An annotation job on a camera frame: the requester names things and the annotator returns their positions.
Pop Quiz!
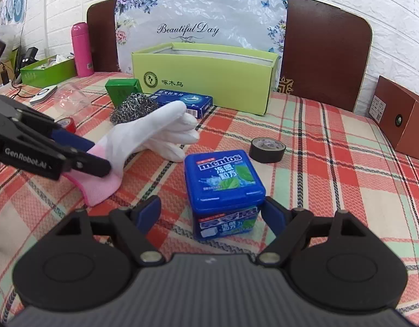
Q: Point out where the blue mentos box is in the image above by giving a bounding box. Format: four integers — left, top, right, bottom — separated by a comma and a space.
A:
184, 150, 265, 240

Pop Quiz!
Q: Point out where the white pink glove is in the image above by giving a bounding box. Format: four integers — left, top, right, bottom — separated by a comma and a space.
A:
64, 101, 200, 207

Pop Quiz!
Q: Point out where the clear plastic cup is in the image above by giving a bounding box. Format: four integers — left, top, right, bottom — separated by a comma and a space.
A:
53, 83, 93, 124

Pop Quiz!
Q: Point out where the white round charger device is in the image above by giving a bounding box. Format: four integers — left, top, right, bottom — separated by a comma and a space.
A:
29, 85, 58, 105

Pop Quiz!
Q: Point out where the dark green tray box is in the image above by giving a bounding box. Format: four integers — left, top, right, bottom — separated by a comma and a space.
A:
20, 55, 77, 89

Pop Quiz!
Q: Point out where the plaid bed sheet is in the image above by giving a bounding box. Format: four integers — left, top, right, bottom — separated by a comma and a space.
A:
0, 71, 419, 320

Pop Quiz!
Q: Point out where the dark green small box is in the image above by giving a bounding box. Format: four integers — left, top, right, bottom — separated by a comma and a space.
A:
105, 78, 142, 107

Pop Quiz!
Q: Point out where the black tape roll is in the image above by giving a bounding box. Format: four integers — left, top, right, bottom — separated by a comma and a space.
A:
249, 137, 286, 163

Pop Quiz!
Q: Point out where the steel wool scrubber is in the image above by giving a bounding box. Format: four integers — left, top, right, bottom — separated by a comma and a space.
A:
110, 93, 159, 126

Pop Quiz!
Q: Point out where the black charger adapter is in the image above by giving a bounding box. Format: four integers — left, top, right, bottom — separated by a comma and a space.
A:
20, 47, 38, 69

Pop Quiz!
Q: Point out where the pink thermos bottle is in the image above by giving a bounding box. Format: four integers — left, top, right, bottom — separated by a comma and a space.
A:
71, 22, 94, 78

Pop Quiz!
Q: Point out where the blue flat medicine box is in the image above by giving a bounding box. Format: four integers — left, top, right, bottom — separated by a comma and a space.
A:
149, 89, 213, 120

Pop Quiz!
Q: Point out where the light green open box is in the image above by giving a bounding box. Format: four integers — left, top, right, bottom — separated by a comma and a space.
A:
131, 42, 280, 115

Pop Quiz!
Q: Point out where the brown cardboard shoe box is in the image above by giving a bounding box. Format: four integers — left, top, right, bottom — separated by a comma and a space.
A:
369, 76, 419, 159

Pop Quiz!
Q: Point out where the brown wooden headboard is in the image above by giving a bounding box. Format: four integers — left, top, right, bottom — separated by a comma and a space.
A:
87, 0, 372, 111

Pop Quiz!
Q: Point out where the floral plastic bag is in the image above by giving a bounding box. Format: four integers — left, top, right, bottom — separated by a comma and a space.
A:
114, 0, 288, 73

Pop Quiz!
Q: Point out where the black cable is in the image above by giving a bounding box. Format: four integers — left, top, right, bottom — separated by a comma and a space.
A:
0, 64, 35, 100

